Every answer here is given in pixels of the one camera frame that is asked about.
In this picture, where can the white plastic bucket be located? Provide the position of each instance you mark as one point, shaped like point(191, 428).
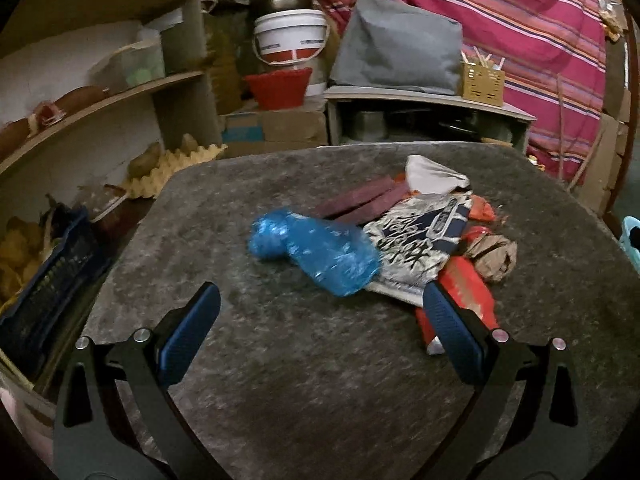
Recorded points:
point(290, 30)

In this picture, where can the brown paper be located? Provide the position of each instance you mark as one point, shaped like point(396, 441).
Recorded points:
point(495, 260)

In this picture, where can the wooden shelf unit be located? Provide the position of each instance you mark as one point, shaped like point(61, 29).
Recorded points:
point(100, 105)

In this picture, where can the large potato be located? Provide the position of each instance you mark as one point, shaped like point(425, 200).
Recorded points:
point(145, 157)

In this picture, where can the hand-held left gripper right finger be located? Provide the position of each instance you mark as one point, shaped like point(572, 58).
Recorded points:
point(450, 335)

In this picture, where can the bundle of wooden sticks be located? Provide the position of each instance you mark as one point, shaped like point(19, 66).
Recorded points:
point(482, 56)

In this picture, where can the red woven basket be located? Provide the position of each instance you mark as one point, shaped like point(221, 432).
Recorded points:
point(277, 87)

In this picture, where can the steel pot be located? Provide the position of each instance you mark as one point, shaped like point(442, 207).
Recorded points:
point(370, 125)

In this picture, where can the orange plastic wrapper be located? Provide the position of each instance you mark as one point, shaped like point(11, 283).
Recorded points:
point(482, 208)

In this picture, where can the blue plastic crate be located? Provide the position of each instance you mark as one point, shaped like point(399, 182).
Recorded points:
point(60, 280)

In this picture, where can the cardboard box with blue label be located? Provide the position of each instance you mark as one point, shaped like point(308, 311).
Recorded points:
point(280, 127)

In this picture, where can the plain cardboard box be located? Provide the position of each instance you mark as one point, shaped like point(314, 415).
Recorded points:
point(270, 149)

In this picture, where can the white folded cloth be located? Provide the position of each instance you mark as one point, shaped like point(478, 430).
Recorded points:
point(430, 175)

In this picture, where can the grey cushion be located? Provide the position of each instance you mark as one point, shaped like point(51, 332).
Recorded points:
point(395, 45)

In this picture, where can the teal plastic basket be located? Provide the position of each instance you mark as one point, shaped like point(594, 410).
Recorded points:
point(631, 242)

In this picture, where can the blue plastic bag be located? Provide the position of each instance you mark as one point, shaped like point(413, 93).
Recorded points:
point(320, 255)

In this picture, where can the yellow oil bottle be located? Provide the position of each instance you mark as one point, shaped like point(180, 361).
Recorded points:
point(222, 60)

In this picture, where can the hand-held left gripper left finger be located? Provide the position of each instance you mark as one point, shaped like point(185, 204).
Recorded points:
point(192, 330)

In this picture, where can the clear plastic container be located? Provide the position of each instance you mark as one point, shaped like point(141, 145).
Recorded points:
point(135, 65)

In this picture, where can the maroon scouring pad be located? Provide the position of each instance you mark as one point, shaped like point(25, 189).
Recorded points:
point(365, 202)

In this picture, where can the yellow egg tray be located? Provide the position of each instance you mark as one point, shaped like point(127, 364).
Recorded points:
point(165, 172)

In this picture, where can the red printed plastic packet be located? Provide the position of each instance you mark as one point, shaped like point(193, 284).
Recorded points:
point(470, 285)

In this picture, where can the pink striped blanket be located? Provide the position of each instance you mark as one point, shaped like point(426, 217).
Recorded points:
point(500, 20)

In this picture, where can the small potato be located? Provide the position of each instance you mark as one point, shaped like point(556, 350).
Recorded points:
point(190, 144)

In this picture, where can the white blue patterned snack packet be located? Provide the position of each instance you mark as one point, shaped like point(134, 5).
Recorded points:
point(415, 240)

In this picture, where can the pile of yellow produce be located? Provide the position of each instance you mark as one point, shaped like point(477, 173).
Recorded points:
point(20, 255)

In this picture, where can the dark pan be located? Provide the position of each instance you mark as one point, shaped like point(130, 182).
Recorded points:
point(435, 125)

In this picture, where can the stack of cardboard boxes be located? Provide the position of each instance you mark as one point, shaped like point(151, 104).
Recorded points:
point(607, 160)

